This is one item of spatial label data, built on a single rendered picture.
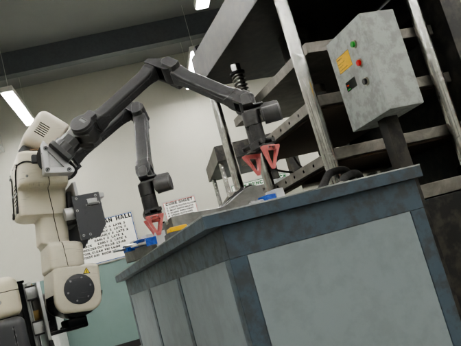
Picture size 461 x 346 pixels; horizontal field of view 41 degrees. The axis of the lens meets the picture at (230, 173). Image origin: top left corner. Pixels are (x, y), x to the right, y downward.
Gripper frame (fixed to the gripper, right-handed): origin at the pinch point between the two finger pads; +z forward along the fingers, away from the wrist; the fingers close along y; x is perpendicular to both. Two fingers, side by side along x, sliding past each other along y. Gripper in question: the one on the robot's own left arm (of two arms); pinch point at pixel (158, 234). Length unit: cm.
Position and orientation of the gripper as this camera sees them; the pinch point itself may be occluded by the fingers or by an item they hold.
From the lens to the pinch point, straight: 229.1
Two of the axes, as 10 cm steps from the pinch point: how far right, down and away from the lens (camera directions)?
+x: -9.4, 2.2, -2.4
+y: -1.9, 2.2, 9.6
